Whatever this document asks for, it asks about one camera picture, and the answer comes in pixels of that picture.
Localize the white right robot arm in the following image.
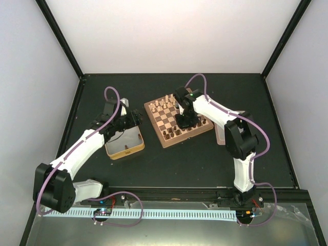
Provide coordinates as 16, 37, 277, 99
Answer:
173, 87, 258, 207

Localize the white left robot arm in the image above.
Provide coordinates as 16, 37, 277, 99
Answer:
33, 99, 142, 213

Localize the gold tin with pieces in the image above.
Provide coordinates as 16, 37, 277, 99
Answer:
105, 126, 145, 160

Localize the wooden chess board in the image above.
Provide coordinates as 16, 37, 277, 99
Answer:
144, 94, 214, 148

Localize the silver patterned metal tray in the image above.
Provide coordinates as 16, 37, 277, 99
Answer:
214, 109, 235, 146

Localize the light blue slotted strip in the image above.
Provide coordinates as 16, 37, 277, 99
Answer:
46, 207, 237, 222

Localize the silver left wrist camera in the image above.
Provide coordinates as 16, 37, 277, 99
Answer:
120, 98, 129, 107

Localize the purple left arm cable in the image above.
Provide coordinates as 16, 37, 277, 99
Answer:
35, 86, 144, 228

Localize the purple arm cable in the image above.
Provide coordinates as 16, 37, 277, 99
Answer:
184, 73, 277, 228
35, 86, 144, 228

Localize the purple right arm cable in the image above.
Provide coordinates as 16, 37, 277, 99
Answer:
184, 73, 277, 228

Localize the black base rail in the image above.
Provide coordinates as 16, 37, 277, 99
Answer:
79, 188, 264, 206

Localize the black frame post left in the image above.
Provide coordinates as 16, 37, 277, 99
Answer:
35, 0, 84, 78

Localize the black frame post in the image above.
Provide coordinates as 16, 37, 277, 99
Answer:
35, 0, 84, 78
261, 0, 312, 79

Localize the black frame post right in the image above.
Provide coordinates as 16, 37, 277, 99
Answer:
261, 0, 312, 79

